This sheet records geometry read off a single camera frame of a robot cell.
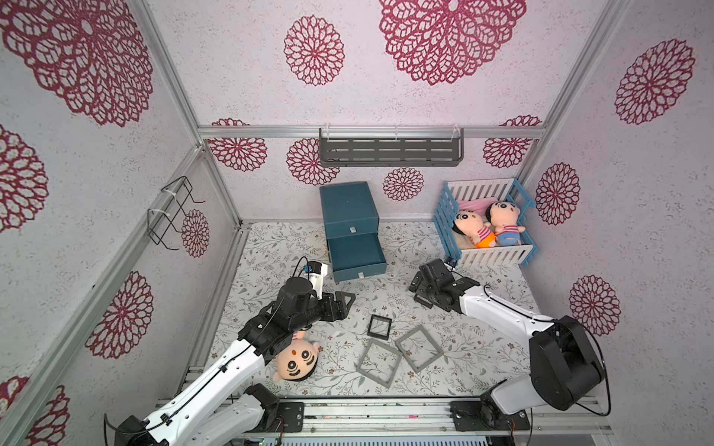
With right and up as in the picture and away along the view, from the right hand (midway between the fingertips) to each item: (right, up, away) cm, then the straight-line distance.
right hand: (429, 291), depth 91 cm
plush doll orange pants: (+18, +23, +12) cm, 32 cm away
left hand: (-27, +1, -16) cm, 32 cm away
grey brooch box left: (-17, -21, -7) cm, 28 cm away
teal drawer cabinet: (-26, +22, +4) cm, 34 cm away
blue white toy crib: (+25, +35, +22) cm, 48 cm away
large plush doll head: (-40, -17, -15) cm, 46 cm away
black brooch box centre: (-16, -12, -1) cm, 20 cm away
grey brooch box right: (-5, -17, -4) cm, 18 cm away
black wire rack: (-76, +21, -18) cm, 81 cm away
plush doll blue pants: (+30, +25, +11) cm, 41 cm away
